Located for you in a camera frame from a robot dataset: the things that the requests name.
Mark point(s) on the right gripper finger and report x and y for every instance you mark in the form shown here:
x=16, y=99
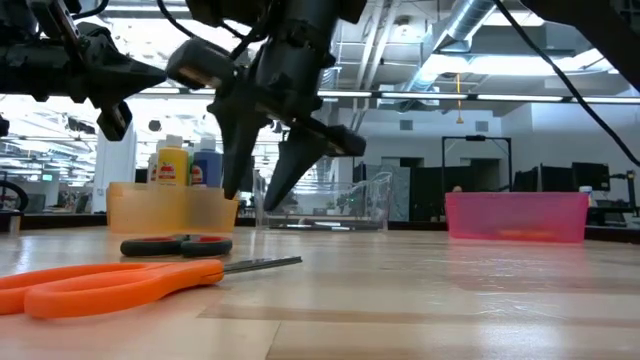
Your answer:
x=292, y=162
x=240, y=150

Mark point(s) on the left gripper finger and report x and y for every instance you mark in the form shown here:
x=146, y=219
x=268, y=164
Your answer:
x=112, y=87
x=112, y=57

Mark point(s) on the green paint bottle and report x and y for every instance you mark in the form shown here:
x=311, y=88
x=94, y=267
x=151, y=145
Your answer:
x=190, y=170

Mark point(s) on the yellow paint bottle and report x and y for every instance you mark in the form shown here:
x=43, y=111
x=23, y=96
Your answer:
x=173, y=167

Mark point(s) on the black and red scissors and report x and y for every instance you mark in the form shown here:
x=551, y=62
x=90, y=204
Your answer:
x=150, y=247

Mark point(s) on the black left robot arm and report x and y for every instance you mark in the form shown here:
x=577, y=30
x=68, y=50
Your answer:
x=12, y=55

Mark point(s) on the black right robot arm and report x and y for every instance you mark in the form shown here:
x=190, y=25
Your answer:
x=590, y=25

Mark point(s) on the white square column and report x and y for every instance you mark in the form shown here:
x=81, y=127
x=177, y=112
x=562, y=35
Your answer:
x=114, y=170

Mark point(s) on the clear plastic bin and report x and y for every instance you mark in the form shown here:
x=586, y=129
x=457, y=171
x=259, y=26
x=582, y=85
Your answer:
x=370, y=200

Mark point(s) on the orange translucent plastic bin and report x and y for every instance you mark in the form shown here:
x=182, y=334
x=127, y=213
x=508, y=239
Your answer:
x=170, y=210

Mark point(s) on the green exit sign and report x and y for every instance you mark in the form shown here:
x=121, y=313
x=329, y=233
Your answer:
x=47, y=177

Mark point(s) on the round white ceiling fixture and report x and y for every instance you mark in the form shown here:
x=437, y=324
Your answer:
x=403, y=26

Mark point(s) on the long linear ceiling light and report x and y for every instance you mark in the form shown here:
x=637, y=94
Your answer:
x=425, y=96

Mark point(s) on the grey office chair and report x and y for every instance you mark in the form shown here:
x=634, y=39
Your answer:
x=30, y=204

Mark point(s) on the person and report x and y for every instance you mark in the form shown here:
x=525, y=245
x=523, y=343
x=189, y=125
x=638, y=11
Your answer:
x=457, y=189

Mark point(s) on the pink translucent plastic bin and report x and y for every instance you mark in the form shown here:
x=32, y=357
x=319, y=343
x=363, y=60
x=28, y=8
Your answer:
x=515, y=210

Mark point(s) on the black desk monitor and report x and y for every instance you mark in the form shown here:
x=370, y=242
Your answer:
x=557, y=180
x=591, y=176

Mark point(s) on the small white desk bottle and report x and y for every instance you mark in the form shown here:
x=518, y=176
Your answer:
x=587, y=189

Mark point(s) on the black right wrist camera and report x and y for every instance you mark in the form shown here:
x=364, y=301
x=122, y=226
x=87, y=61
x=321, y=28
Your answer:
x=200, y=60

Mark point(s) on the silver spiral ceiling duct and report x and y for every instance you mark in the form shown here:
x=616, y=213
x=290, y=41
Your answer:
x=465, y=20

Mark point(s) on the black background rig frame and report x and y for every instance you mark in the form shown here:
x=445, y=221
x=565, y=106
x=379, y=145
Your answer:
x=475, y=138

